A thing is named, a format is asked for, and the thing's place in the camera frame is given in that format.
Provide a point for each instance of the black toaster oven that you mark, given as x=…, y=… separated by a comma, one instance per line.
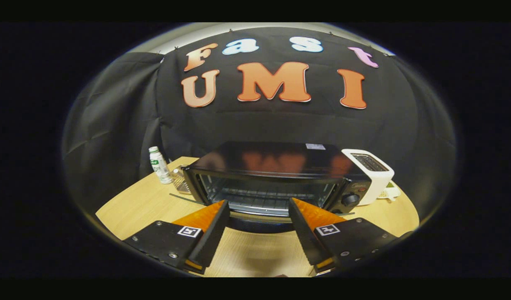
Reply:
x=280, y=160

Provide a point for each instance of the white plastic bottle green label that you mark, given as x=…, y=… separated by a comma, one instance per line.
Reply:
x=158, y=166

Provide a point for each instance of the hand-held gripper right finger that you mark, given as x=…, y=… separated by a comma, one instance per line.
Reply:
x=305, y=239

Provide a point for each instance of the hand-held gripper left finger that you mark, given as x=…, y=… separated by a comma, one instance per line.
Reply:
x=213, y=237

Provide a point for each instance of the white divided dish with beans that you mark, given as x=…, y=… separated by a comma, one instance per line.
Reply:
x=390, y=193

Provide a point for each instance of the small clear textured container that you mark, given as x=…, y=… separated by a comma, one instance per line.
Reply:
x=180, y=181

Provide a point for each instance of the black backdrop cloth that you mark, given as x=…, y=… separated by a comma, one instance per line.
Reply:
x=280, y=121

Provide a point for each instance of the white pop-up toaster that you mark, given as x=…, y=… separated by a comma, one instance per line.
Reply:
x=378, y=183

